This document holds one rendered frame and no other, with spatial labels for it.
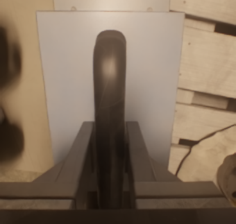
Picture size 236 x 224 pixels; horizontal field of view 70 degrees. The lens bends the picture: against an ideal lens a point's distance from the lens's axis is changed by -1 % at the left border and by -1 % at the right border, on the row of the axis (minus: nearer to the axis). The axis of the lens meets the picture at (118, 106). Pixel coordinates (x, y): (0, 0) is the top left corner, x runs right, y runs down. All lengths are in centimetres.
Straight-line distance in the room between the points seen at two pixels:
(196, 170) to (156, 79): 43
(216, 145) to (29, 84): 61
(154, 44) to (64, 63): 9
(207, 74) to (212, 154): 22
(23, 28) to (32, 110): 27
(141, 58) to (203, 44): 33
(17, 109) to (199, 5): 63
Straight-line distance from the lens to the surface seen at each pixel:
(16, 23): 65
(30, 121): 69
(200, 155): 55
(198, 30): 48
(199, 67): 49
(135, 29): 17
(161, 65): 18
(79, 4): 24
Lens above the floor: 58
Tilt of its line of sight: 73 degrees down
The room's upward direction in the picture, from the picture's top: 177 degrees clockwise
